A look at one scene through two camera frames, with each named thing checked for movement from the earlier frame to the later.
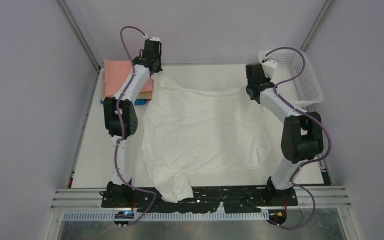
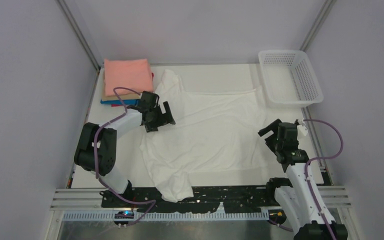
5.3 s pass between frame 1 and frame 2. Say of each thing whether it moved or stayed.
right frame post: stayed
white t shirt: stayed
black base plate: stayed
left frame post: stayed
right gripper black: moved
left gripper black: moved
